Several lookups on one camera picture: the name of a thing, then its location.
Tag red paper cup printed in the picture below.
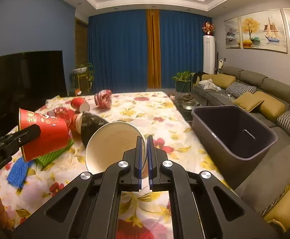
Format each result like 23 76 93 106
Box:
18 109 71 162

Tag large white paper bowl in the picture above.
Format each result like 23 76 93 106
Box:
85 121 148 179

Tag black plastic bag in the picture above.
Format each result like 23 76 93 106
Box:
81 112 108 147

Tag dark grey trash bin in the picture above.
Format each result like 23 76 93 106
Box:
191 105 277 189

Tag blue knitted cloth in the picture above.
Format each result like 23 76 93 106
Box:
7 157 34 189

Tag green knitted cloth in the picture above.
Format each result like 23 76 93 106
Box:
34 139 74 167

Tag floral tablecloth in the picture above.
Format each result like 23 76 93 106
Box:
0 91 231 239

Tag orange white paper cup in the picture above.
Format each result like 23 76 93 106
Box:
71 113 83 134

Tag black flat television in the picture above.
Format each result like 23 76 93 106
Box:
0 51 67 137

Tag small red paper cup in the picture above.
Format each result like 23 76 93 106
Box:
70 97 90 113

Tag glass teapot on tray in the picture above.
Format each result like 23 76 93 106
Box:
181 93 198 111

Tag crumpled red white wrapper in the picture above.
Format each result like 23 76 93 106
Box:
94 90 112 109

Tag green potted floor plant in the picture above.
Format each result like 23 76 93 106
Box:
172 71 191 93

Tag white bowl plant on stand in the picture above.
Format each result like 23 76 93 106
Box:
71 63 94 96

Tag white clothes on sofa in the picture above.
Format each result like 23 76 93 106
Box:
198 79 221 92

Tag mustard yellow cushion far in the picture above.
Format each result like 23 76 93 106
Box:
202 73 236 89

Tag mustard yellow cushion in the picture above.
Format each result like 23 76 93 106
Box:
233 92 264 112
202 73 236 89

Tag patterned black white pillow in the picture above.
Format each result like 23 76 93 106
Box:
226 82 257 98

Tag mustard yellow cushion front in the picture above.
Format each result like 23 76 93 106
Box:
233 92 264 112

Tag blue window curtain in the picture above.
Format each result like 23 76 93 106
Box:
88 10 213 93

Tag orange centre curtain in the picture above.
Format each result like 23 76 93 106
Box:
146 9 162 88

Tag white standing air conditioner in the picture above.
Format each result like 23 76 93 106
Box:
203 35 216 74

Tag grey sectional sofa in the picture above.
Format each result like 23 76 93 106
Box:
192 66 290 235

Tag large mustard cushion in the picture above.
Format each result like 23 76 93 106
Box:
254 91 286 122

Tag artificial flower bouquet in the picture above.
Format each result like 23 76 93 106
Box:
202 22 215 36

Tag small landscape painting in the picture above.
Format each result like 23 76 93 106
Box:
224 17 240 49

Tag tree and sailboat painting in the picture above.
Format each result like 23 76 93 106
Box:
240 9 287 53

